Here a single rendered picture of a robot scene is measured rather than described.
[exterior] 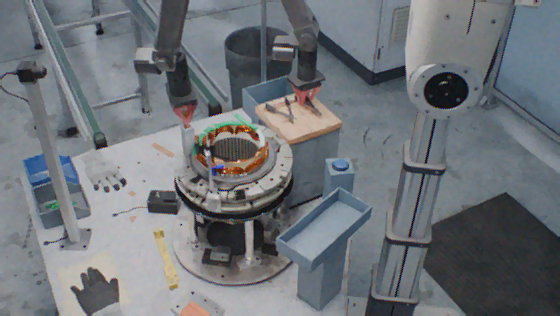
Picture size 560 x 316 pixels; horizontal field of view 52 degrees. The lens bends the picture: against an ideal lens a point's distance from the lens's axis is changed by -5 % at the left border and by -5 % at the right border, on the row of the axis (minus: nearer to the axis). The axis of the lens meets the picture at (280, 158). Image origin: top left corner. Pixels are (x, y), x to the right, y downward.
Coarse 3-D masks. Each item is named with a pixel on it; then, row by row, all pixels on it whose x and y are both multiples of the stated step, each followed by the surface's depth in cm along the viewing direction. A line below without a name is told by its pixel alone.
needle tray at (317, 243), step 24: (336, 192) 156; (312, 216) 151; (336, 216) 153; (360, 216) 148; (288, 240) 146; (312, 240) 147; (336, 240) 142; (312, 264) 137; (336, 264) 153; (312, 288) 156; (336, 288) 162
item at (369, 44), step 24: (312, 0) 427; (336, 0) 398; (360, 0) 373; (384, 0) 355; (408, 0) 364; (336, 24) 408; (360, 24) 381; (384, 24) 366; (336, 48) 420; (360, 48) 390; (384, 48) 379; (360, 72) 401; (384, 72) 393
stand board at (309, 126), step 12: (288, 96) 189; (276, 108) 184; (300, 108) 184; (324, 108) 184; (264, 120) 182; (276, 120) 179; (300, 120) 179; (312, 120) 179; (324, 120) 179; (336, 120) 179; (276, 132) 177; (288, 132) 174; (300, 132) 174; (312, 132) 175; (324, 132) 177
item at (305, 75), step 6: (300, 66) 173; (306, 66) 172; (312, 66) 173; (300, 72) 174; (306, 72) 173; (312, 72) 174; (318, 72) 179; (288, 78) 177; (294, 78) 176; (300, 78) 175; (306, 78) 174; (312, 78) 175; (318, 78) 177; (324, 78) 177; (294, 84) 174; (300, 84) 174; (306, 84) 175
